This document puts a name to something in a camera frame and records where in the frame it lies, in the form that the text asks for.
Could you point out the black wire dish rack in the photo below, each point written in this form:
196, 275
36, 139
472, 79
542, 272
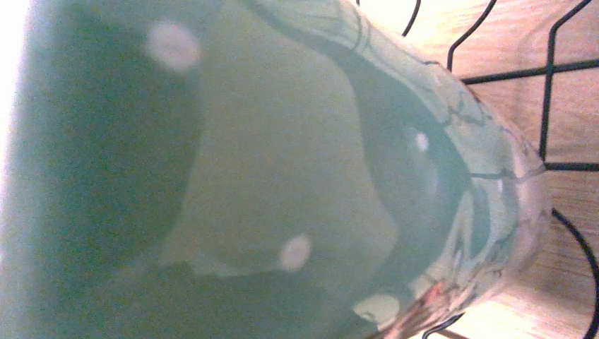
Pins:
537, 62

